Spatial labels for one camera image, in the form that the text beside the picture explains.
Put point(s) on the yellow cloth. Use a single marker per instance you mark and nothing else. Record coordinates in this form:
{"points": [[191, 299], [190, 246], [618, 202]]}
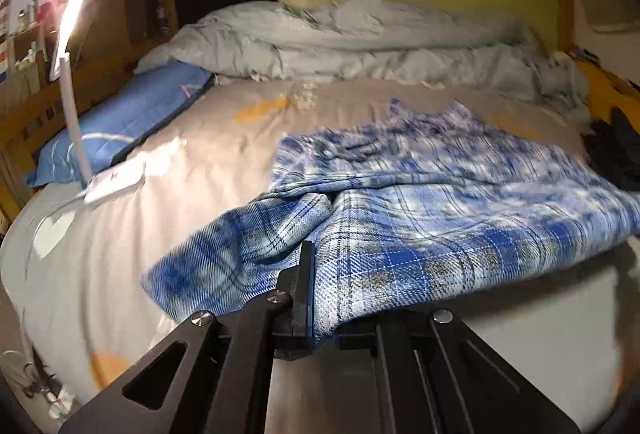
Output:
{"points": [[605, 84]]}

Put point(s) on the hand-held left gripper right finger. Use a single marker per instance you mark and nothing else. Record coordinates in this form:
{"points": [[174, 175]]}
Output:
{"points": [[357, 341]]}

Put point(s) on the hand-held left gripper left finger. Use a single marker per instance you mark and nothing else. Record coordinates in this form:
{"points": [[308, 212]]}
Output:
{"points": [[306, 294]]}

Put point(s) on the cluttered shelf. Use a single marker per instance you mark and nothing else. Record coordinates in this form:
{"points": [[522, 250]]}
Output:
{"points": [[25, 49]]}

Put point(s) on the grey crumpled duvet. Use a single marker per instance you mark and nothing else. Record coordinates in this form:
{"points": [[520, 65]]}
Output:
{"points": [[350, 39]]}

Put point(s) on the blue white plaid shirt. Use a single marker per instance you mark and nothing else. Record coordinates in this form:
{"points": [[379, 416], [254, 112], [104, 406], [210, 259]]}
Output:
{"points": [[425, 224]]}

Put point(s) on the blue pillow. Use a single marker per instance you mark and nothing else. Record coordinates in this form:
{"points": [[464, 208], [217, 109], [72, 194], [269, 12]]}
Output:
{"points": [[125, 114]]}

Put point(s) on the black cloth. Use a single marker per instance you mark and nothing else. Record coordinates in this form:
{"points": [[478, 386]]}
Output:
{"points": [[615, 154]]}

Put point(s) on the white desk lamp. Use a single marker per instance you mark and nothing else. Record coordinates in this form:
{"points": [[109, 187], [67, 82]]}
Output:
{"points": [[75, 124]]}

